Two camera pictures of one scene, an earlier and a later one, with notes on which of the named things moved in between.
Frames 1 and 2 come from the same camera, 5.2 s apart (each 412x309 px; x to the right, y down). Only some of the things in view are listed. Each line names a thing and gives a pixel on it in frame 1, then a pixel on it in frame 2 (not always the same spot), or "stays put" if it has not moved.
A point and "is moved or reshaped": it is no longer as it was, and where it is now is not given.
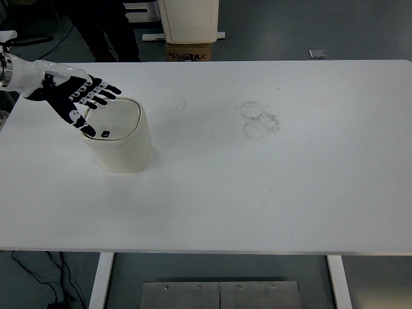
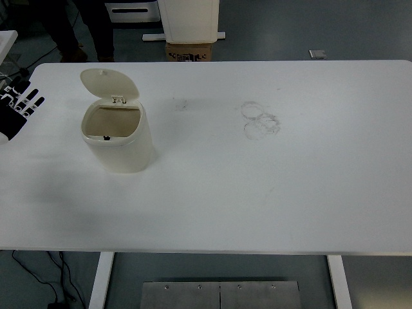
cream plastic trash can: x=122 y=143 is moved or reshaped
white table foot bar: x=161 y=37 stays put
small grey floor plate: x=317 y=53 stays put
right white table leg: x=340 y=282 stays put
